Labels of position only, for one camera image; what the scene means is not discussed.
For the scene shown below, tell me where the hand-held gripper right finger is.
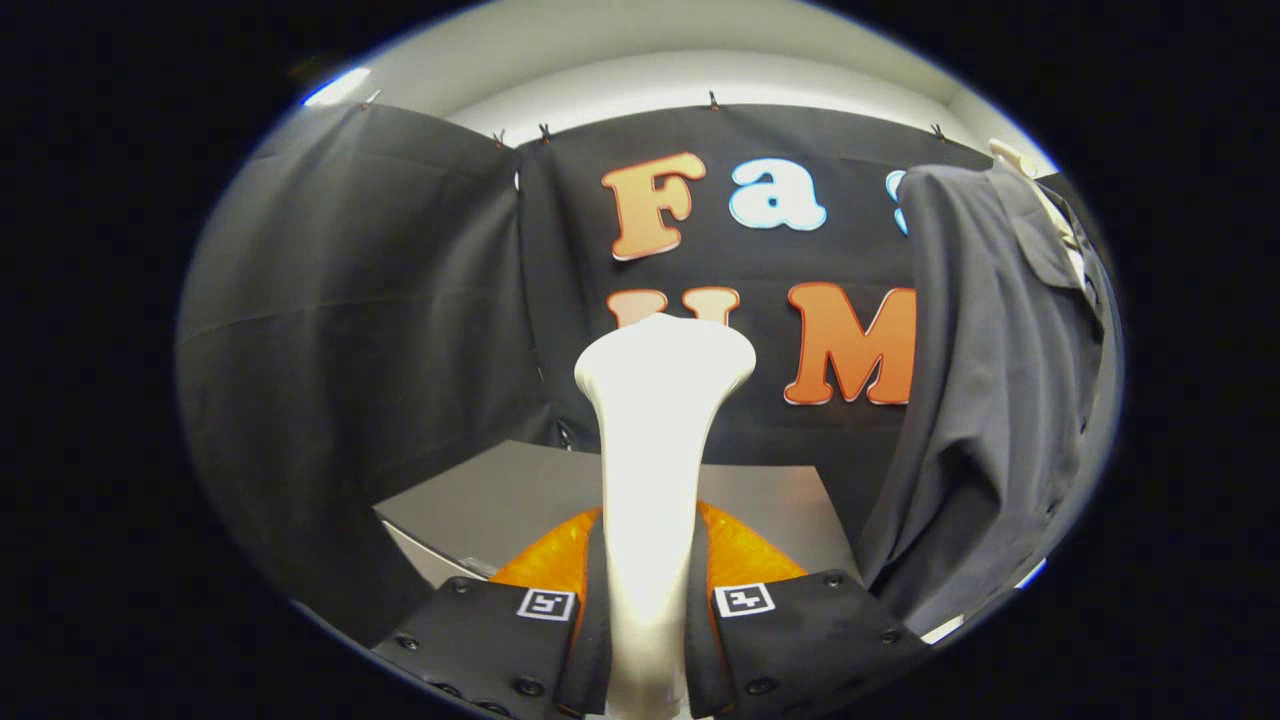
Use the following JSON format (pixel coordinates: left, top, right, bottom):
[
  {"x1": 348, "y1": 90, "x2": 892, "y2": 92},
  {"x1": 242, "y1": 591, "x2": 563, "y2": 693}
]
[{"x1": 685, "y1": 500, "x2": 931, "y2": 720}]

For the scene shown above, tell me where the narrow ceiling light strip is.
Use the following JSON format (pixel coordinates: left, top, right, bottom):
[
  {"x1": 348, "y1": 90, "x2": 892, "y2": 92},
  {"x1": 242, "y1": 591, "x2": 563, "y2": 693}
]
[{"x1": 303, "y1": 66, "x2": 371, "y2": 107}]

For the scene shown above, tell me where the grey drawer cabinet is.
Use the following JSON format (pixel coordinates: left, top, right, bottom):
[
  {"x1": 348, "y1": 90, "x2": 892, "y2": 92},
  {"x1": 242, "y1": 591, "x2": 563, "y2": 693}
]
[{"x1": 373, "y1": 440, "x2": 861, "y2": 591}]

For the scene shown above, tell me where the white garment steamer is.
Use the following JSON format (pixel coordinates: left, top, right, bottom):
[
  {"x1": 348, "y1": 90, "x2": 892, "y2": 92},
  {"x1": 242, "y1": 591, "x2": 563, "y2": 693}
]
[{"x1": 575, "y1": 313, "x2": 758, "y2": 720}]

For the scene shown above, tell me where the black backdrop cloth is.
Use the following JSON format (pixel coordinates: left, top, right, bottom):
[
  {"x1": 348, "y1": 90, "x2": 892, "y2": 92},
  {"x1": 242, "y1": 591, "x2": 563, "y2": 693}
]
[{"x1": 178, "y1": 100, "x2": 1061, "y2": 646}]

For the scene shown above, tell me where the grey button shirt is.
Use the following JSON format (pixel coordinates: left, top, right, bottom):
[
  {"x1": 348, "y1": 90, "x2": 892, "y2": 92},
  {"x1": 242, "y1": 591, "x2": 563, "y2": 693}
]
[{"x1": 858, "y1": 160, "x2": 1121, "y2": 636}]

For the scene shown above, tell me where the white mannequin torso stand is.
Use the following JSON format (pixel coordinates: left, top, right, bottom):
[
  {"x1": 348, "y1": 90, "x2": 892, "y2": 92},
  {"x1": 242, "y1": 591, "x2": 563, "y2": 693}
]
[{"x1": 988, "y1": 138, "x2": 1041, "y2": 179}]

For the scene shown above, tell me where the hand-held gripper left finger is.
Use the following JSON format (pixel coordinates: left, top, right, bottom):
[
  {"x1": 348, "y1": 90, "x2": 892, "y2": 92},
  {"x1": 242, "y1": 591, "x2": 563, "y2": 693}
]
[{"x1": 372, "y1": 505, "x2": 611, "y2": 719}]

